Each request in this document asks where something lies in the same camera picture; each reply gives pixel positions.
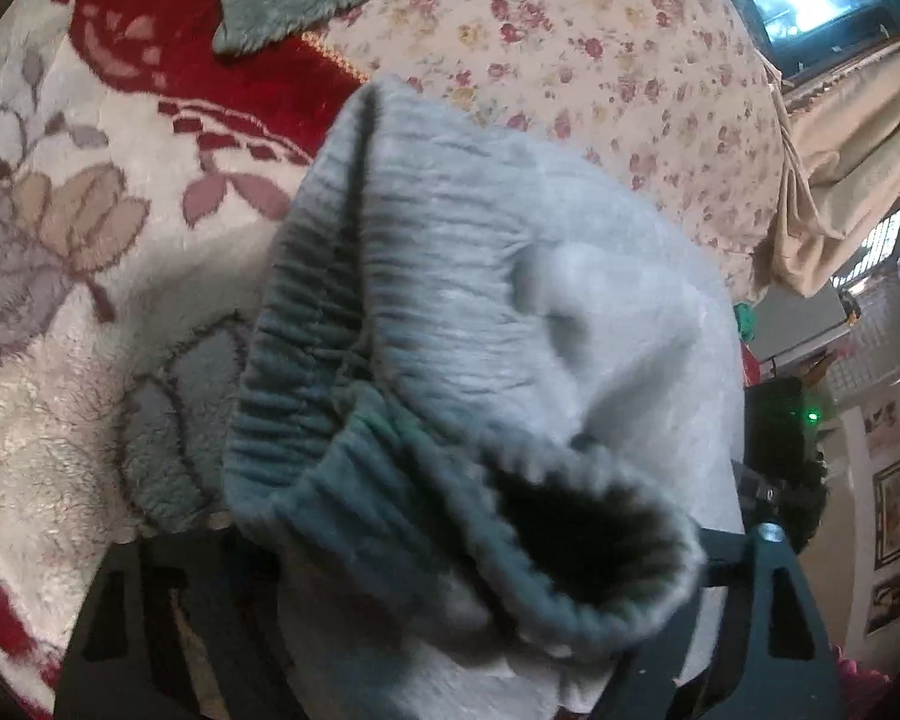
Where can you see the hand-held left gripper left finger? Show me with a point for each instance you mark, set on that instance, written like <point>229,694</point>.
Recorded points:
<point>142,615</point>

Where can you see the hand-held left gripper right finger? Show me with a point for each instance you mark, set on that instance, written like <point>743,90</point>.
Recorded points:
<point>819,652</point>

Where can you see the light grey fleece pants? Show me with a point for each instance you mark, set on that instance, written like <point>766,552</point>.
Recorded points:
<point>495,315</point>

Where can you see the pink cloth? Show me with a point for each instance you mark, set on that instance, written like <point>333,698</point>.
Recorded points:
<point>862,686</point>

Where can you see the green cloth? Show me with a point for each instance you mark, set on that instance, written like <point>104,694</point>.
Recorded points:
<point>746,322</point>

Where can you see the red floral plush blanket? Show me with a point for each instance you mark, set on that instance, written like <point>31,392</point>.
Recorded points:
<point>45,390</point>

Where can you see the beige curtain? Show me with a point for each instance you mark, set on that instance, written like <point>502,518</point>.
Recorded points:
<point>832,165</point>

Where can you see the floral print bedsheet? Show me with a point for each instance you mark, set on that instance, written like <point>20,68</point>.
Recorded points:
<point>570,52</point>

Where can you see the small wall picture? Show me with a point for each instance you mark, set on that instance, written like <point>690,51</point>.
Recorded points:
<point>886,604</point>
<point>881,427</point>

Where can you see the dark framed wall picture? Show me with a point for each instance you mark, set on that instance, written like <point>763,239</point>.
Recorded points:
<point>891,514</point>

